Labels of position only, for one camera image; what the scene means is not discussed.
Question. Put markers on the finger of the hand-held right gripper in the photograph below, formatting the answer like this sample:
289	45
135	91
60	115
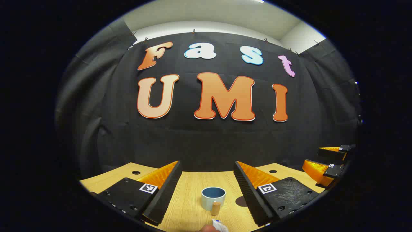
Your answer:
317	169
331	154

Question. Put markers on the wooden desktop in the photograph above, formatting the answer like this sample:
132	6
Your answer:
190	209

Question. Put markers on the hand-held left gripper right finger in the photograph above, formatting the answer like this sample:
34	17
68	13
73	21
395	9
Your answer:
249	196

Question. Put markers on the light blue cup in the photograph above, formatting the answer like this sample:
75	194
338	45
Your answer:
209	201

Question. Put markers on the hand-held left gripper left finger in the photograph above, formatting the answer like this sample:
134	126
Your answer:
162	196

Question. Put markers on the white toothpaste tube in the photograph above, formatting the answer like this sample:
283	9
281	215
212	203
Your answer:
220	226

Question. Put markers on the black backdrop cloth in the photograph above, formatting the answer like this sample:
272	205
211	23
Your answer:
206	141

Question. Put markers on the dark brown round coaster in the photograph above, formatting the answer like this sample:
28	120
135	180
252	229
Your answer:
240	202

